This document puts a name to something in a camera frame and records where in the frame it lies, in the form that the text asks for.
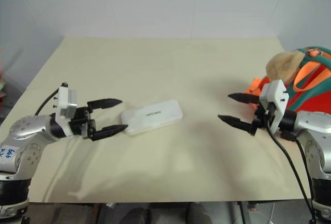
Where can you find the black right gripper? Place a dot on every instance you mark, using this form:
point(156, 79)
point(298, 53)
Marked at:
point(265, 116)

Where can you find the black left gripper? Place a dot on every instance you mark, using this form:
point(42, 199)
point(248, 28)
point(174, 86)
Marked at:
point(80, 121)

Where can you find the white rectangular pouch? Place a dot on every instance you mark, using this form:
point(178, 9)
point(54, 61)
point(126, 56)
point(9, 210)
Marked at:
point(152, 116)

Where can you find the orange and teal backpack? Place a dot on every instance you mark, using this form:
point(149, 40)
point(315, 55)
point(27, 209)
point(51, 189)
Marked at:
point(310, 97)

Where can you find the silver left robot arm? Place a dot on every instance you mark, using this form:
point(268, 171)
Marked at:
point(28, 128)

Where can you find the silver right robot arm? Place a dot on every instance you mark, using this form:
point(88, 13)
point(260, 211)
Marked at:
point(314, 131)

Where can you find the beige fluffy pompom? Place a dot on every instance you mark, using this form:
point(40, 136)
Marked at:
point(283, 66)

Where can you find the white label with blue writing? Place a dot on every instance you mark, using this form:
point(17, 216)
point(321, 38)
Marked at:
point(9, 153)

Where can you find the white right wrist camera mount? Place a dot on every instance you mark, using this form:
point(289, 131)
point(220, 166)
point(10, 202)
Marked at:
point(276, 94)

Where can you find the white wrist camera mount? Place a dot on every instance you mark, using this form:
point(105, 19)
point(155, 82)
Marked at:
point(276, 94)
point(63, 99)

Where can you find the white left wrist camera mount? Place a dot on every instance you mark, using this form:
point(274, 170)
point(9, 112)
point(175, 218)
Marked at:
point(63, 99)

